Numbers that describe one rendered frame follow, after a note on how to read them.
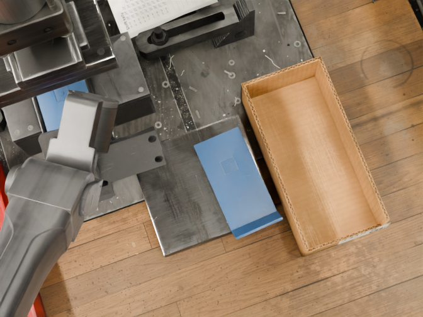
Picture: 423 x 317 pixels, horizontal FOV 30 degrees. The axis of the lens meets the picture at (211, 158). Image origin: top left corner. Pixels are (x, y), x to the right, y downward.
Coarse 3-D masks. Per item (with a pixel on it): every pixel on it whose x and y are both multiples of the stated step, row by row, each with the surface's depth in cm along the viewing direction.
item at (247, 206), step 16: (208, 144) 114; (224, 144) 113; (240, 144) 113; (208, 160) 113; (240, 160) 113; (208, 176) 112; (224, 176) 112; (240, 176) 112; (256, 176) 112; (224, 192) 112; (240, 192) 112; (256, 192) 111; (224, 208) 111; (240, 208) 111; (256, 208) 111; (272, 208) 111; (240, 224) 110; (256, 224) 109
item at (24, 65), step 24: (72, 0) 96; (96, 24) 95; (24, 48) 91; (48, 48) 90; (72, 48) 90; (96, 48) 95; (0, 72) 94; (24, 72) 90; (48, 72) 90; (72, 72) 92; (96, 72) 97; (0, 96) 94; (24, 96) 96
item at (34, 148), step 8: (128, 104) 111; (136, 104) 112; (144, 104) 113; (152, 104) 114; (120, 112) 112; (128, 112) 113; (136, 112) 115; (144, 112) 116; (152, 112) 117; (120, 120) 115; (128, 120) 117; (16, 144) 110; (24, 144) 111; (32, 144) 112; (32, 152) 115; (40, 152) 116
